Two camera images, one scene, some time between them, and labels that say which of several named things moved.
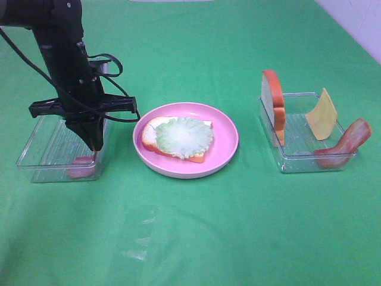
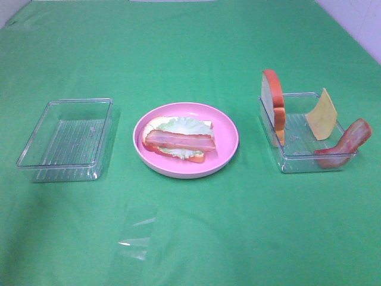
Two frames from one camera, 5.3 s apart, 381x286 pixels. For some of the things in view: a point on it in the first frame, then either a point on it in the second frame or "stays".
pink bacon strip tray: [83, 167] to [171, 139]
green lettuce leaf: [184, 137] stays
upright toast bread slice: [273, 105] stays
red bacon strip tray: [340, 155] stays
